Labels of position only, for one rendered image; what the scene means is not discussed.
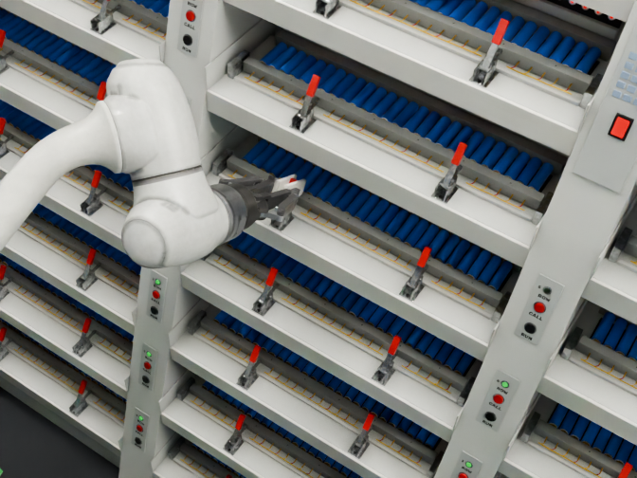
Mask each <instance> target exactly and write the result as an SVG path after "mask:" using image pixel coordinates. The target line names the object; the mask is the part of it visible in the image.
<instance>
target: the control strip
mask: <svg viewBox="0 0 637 478"><path fill-rule="evenodd" d="M636 158H637V22H636V25H635V27H634V29H633V31H632V33H631V35H630V38H629V40H628V44H627V46H626V48H625V51H624V53H623V55H622V58H621V60H620V62H619V64H618V66H617V68H616V70H615V73H614V75H613V77H612V80H611V82H610V86H609V88H608V90H607V93H606V95H605V97H604V99H603V101H602V103H601V106H600V108H599V110H598V113H597V115H596V117H595V120H594V122H593V124H592V127H591V130H590V132H589V134H588V136H587V139H586V141H585V143H584V146H583V148H582V150H581V153H580V155H579V157H578V160H577V161H576V163H575V166H574V168H573V173H575V174H578V175H581V176H583V177H585V178H587V179H589V180H591V181H593V182H596V183H598V184H600V185H602V186H604V187H607V188H609V189H611V190H613V191H615V192H618V193H620V192H621V191H622V189H623V187H624V185H625V183H626V180H627V178H628V175H629V173H630V171H631V169H632V167H633V164H634V162H635V160H636Z"/></svg>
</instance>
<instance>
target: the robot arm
mask: <svg viewBox="0 0 637 478"><path fill-rule="evenodd" d="M106 91H107V97H106V98H105V100H103V101H98V102H97V103H96V106H95V108H94V109H93V111H92V112H91V113H90V114H89V115H88V116H87V117H86V118H84V119H81V120H79V121H77V122H74V123H72V124H69V125H67V126H65V127H63V128H61V129H59V130H57V131H55V132H53V133H52V134H50V135H48V136H47V137H45V138H43V139H42V140H40V141H39V142H38V143H37V144H35V145H34V146H33V147H32V148H31V149H30V150H29V151H28V152H27V153H25V154H24V156H23V157H22V158H21V159H20V160H19V161H18V162H17V163H16V164H15V165H14V166H13V167H12V168H11V170H10V171H9V172H8V173H7V174H6V175H5V177H4V178H3V179H2V180H1V181H0V251H1V250H2V249H3V247H4V246H5V245H6V244H7V242H8V241H9V239H10V238H11V237H12V236H13V234H14V233H15V232H16V231H17V230H18V229H19V228H20V226H21V225H22V224H23V223H24V221H25V220H26V219H27V217H28V216H29V215H30V213H31V212H32V211H33V210H34V208H35V207H36V206H37V204H38V203H39V202H40V201H41V199H42V198H43V197H44V196H45V194H46V193H47V192H48V190H49V189H50V188H51V187H52V186H53V185H54V184H55V182H56V181H57V180H58V179H59V178H61V177H62V176H63V175H64V174H66V173H67V172H69V171H71V170H73V169H75V168H78V167H81V166H84V165H91V164H96V165H101V166H104V167H106V168H108V169H109V170H111V171H112V172H113V173H115V174H119V173H125V174H129V175H130V177H131V180H132V184H133V190H134V205H133V208H132V209H131V210H130V212H129V214H128V215H127V217H126V219H125V222H124V224H123V227H122V230H121V242H122V245H123V247H124V250H125V251H126V253H127V255H128V256H129V257H130V258H131V259H132V261H134V262H135V263H136V264H138V265H139V266H141V267H146V268H163V267H179V266H183V265H186V264H189V263H192V262H194V261H197V260H199V259H201V258H203V257H204V256H206V255H208V254H209V253H211V252H212V251H213V250H214V249H215V248H216V247H218V246H220V245H222V244H224V243H225V242H227V241H229V240H232V239H234V238H236V237H237V236H239V235H240V234H241V233H242V231H243V230H245V229H247V228H249V227H250V226H251V225H252V224H253V223H254V222H255V221H258V220H260V221H261V220H265V218H270V219H271V220H272V221H274V224H275V225H276V226H280V225H281V224H282V220H283V219H284V217H285V216H287V215H288V214H289V213H290V212H291V211H293V210H294V209H295V207H296V204H297V201H298V198H299V195H302V193H303V190H304V187H305V184H306V181H307V180H306V179H301V180H298V181H295V182H292V183H289V181H290V178H292V177H293V178H295V179H297V175H295V174H293V175H289V176H287V177H284V178H281V179H275V176H272V175H270V176H269V177H268V179H267V180H264V178H263V177H262V176H260V175H256V176H250V177H242V178H234V179H223V178H220V179H219V183H218V184H213V185H209V183H208V181H207V180H206V177H205V174H204V171H203V168H202V166H200V165H202V163H201V158H200V152H199V141H198V136H197V132H196V128H195V124H194V120H193V117H192V113H191V109H190V106H189V103H188V100H187V98H186V95H185V93H184V90H183V88H182V86H181V84H180V82H179V80H178V79H177V78H176V76H175V74H174V73H173V71H172V70H171V69H170V68H169V67H167V66H166V65H164V64H163V63H162V62H161V61H159V60H157V59H132V60H126V61H122V62H119V63H118V65H117V66H116V67H115V68H113V69H112V71H111V73H110V75H109V78H108V80H107V83H106ZM272 209H274V210H272ZM270 210H272V211H270Z"/></svg>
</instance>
